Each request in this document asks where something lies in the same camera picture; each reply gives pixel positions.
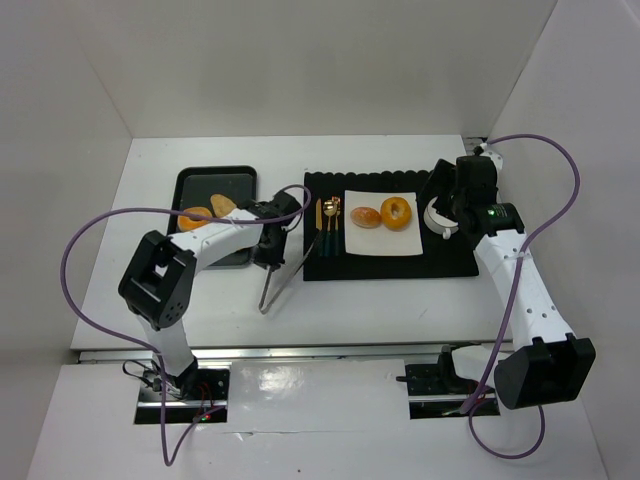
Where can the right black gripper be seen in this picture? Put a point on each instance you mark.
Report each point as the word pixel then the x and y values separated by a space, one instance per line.
pixel 439 185

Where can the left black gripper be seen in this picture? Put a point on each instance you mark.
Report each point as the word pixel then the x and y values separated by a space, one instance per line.
pixel 270 251

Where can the glazed donut bread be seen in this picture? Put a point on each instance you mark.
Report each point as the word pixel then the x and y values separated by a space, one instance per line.
pixel 395 213

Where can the metal tongs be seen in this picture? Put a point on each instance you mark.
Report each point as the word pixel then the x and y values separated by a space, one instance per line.
pixel 270 293

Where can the round sesame bun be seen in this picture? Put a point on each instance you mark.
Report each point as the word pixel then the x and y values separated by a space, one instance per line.
pixel 366 217

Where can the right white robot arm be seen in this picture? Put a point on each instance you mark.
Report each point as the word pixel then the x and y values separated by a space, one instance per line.
pixel 549 363

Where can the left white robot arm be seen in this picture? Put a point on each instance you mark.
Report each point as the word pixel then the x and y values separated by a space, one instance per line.
pixel 157 283

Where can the oblong bread roll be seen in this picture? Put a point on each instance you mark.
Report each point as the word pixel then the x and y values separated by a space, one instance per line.
pixel 222 205

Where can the white cup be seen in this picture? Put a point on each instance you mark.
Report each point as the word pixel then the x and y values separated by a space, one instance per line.
pixel 437 223

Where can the black placemat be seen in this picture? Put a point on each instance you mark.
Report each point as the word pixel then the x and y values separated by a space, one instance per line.
pixel 453 258

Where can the white square plate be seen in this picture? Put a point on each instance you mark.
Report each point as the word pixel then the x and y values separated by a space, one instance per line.
pixel 380 241

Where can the dark baking tray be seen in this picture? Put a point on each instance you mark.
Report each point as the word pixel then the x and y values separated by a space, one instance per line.
pixel 195 185

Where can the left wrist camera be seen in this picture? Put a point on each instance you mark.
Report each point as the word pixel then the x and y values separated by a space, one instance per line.
pixel 285 207

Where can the gold knife green handle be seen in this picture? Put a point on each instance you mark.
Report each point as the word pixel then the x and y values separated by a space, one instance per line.
pixel 318 215

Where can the gold spoon green handle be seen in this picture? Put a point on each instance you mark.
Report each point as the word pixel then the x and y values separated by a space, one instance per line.
pixel 329 210

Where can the gold fork green handle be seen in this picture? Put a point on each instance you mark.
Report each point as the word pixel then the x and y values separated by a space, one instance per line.
pixel 336 235

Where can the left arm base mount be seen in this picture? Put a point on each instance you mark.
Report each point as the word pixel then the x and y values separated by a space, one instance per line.
pixel 205 400

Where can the aluminium table edge rail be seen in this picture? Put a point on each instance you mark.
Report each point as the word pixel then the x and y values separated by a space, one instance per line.
pixel 282 353

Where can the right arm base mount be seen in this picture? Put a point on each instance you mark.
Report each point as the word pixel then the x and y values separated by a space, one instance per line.
pixel 434 390

